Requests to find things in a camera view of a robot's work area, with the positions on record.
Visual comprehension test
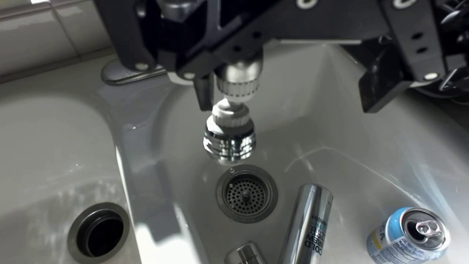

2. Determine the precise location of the chrome kitchen faucet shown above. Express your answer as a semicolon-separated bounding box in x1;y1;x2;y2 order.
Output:
99;48;265;166

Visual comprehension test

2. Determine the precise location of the blue soda can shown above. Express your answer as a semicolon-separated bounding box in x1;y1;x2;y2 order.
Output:
364;205;451;264

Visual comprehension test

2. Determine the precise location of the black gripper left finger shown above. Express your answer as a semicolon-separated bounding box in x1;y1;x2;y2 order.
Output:
93;0;265;111

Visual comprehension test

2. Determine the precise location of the white double basin sink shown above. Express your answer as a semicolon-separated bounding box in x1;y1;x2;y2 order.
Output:
0;42;469;264

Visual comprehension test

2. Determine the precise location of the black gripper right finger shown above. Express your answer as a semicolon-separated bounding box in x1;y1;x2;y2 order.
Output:
357;0;446;114

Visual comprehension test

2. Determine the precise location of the slim silver can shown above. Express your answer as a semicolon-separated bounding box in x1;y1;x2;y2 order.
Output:
224;240;268;264
281;182;335;264

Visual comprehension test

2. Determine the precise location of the black disposal drain opening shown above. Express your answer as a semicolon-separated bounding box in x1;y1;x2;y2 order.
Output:
65;202;130;264

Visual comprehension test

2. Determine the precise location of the metal sink strainer drain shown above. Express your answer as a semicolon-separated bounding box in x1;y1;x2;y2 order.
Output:
215;164;279;224

